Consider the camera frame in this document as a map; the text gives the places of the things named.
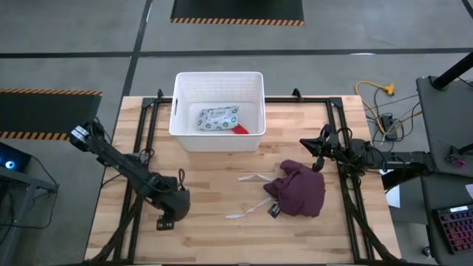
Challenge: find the black aluminium table frame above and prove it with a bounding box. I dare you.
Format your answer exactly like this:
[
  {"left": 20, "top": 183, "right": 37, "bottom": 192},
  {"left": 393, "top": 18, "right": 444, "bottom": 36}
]
[{"left": 86, "top": 88, "right": 407, "bottom": 265}]

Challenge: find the yellow extension cable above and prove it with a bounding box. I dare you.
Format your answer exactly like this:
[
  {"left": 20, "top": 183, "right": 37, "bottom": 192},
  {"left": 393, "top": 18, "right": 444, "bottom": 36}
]
[{"left": 354, "top": 81, "right": 395, "bottom": 134}]

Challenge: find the black hazard-striped floor mat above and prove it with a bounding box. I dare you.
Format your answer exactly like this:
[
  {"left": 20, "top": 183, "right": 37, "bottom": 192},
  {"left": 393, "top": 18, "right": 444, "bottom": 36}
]
[
  {"left": 0, "top": 88, "right": 103, "bottom": 142},
  {"left": 170, "top": 0, "right": 305, "bottom": 27}
]

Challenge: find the backlit keyboard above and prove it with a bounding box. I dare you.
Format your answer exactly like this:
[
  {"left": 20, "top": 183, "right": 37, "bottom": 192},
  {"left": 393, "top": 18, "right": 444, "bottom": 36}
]
[{"left": 432, "top": 204, "right": 473, "bottom": 255}]

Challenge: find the computer with blue light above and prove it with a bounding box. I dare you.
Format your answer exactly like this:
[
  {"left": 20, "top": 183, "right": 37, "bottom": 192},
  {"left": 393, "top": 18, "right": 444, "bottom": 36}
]
[{"left": 0, "top": 142, "right": 33, "bottom": 174}]

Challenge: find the grey metal cart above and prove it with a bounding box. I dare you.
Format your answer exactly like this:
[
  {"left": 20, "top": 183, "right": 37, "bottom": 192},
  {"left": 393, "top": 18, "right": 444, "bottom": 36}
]
[{"left": 0, "top": 169, "right": 60, "bottom": 266}]

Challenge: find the dark grey desk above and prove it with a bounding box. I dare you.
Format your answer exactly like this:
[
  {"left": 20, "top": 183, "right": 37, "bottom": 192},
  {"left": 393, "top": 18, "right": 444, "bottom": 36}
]
[{"left": 419, "top": 170, "right": 473, "bottom": 266}]

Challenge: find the grey stand base plate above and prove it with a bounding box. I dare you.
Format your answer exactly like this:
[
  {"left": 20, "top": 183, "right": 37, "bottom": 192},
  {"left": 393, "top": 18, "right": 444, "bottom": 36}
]
[{"left": 416, "top": 75, "right": 473, "bottom": 177}]

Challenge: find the maroon cloth cap with ties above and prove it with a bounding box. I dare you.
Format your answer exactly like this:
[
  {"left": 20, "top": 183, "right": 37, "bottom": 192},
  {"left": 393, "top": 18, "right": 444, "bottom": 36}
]
[{"left": 225, "top": 159, "right": 327, "bottom": 219}]

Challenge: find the black stand pole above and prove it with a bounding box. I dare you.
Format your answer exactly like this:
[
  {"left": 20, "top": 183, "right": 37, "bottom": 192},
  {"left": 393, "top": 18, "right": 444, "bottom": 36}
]
[{"left": 431, "top": 51, "right": 473, "bottom": 91}]

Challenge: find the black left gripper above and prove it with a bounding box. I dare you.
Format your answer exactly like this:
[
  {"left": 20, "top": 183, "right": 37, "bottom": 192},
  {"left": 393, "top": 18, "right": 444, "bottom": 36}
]
[{"left": 149, "top": 176, "right": 191, "bottom": 231}]

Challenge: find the patterned grey supply pouch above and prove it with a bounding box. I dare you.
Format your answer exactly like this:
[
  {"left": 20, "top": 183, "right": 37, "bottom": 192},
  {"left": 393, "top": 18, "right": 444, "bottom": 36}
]
[{"left": 197, "top": 106, "right": 240, "bottom": 132}]

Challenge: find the white plastic basket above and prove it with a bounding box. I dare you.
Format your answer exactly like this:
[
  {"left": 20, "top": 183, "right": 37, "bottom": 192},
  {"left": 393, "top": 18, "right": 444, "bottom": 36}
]
[{"left": 169, "top": 71, "right": 267, "bottom": 153}]

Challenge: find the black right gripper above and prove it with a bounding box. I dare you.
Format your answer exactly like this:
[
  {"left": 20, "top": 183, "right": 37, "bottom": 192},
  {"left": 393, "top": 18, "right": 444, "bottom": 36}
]
[{"left": 299, "top": 124, "right": 341, "bottom": 172}]

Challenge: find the black power strip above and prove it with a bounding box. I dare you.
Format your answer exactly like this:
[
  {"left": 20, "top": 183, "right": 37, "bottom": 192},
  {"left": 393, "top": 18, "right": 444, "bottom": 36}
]
[{"left": 381, "top": 114, "right": 399, "bottom": 141}]

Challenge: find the white paper sheet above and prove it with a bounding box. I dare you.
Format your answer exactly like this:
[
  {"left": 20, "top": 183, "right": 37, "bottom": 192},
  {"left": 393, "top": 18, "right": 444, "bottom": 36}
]
[{"left": 378, "top": 168, "right": 401, "bottom": 208}]

